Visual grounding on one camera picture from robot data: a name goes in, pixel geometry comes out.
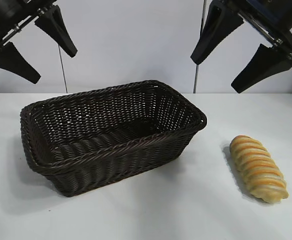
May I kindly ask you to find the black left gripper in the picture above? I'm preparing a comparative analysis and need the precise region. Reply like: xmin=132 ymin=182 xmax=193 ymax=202
xmin=0 ymin=0 xmax=78 ymax=85

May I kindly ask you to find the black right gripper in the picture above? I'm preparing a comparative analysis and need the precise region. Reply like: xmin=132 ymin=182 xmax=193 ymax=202
xmin=190 ymin=0 xmax=292 ymax=95

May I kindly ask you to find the long twisted bread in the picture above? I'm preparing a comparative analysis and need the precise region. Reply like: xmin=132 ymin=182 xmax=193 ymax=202
xmin=229 ymin=134 xmax=290 ymax=204

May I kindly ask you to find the dark brown woven basket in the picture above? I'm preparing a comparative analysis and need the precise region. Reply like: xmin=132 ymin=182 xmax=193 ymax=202
xmin=19 ymin=79 xmax=208 ymax=198

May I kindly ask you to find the dark blue wrist camera mount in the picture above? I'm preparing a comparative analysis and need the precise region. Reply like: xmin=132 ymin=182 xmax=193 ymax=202
xmin=245 ymin=0 xmax=278 ymax=18

